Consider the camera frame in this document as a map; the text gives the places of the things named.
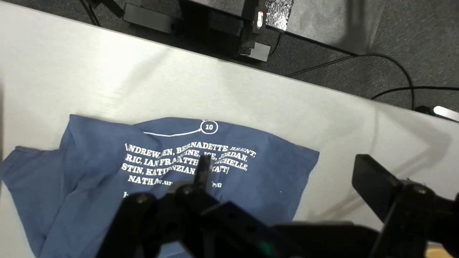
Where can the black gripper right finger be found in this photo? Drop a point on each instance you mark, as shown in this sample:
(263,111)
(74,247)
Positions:
(411,216)

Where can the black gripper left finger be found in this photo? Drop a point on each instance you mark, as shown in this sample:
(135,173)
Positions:
(158,224)

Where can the blue printed cloth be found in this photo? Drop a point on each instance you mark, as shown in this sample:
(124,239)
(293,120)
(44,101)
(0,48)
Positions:
(167,191)

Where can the silver metal bracket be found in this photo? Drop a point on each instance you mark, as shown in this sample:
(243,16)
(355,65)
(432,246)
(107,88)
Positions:
(447,114)

